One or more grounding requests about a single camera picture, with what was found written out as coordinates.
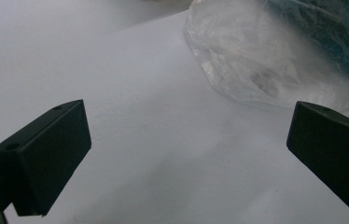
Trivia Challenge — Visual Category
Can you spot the blue snack packet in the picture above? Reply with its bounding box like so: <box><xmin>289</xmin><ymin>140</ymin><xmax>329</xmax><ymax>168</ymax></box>
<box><xmin>264</xmin><ymin>0</ymin><xmax>349</xmax><ymax>82</ymax></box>

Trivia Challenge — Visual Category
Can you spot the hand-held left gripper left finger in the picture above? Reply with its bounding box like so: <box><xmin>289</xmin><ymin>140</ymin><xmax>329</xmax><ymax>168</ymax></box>
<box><xmin>0</xmin><ymin>99</ymin><xmax>92</xmax><ymax>217</ymax></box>

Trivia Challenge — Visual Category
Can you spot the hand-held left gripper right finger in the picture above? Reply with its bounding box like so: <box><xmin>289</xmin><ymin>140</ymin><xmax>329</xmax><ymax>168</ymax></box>
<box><xmin>286</xmin><ymin>100</ymin><xmax>349</xmax><ymax>217</ymax></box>

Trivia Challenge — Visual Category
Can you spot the clear plastic bag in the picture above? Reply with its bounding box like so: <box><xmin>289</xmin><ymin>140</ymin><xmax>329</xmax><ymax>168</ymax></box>
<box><xmin>184</xmin><ymin>0</ymin><xmax>349</xmax><ymax>129</ymax></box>

